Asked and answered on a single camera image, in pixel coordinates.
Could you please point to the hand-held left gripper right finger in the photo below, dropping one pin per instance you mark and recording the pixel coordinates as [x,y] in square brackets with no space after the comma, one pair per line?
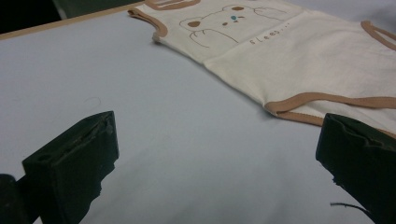
[364,168]

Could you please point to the cream bear print baby bodysuit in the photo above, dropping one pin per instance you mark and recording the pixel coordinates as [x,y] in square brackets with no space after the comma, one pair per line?
[311,62]

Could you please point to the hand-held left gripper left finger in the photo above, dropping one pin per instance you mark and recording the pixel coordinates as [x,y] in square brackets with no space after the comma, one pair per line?
[68,168]

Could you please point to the light blue table mat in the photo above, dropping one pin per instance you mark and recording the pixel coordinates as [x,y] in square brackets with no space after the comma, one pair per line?
[186,124]

